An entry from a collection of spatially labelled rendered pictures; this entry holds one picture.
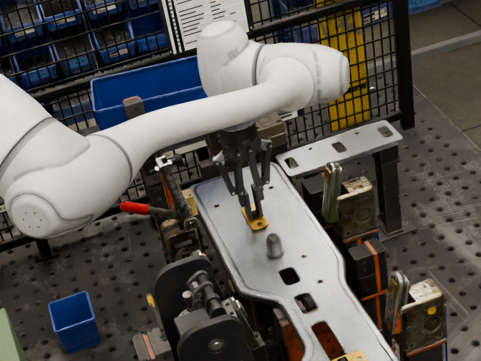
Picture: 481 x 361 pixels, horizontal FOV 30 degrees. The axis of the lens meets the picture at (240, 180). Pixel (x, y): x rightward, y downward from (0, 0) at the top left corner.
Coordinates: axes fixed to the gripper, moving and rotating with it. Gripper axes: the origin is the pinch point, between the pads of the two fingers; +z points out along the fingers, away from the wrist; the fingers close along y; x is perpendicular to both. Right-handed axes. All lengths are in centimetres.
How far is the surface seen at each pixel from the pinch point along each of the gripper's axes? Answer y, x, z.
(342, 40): 47, 58, 2
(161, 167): -17.0, -1.6, -16.4
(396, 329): 12.2, -42.2, 5.3
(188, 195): -11.8, 7.5, -1.5
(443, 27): 166, 225, 105
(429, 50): 137, 185, 91
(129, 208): -25.2, -0.9, -9.2
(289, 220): 6.4, -4.0, 4.7
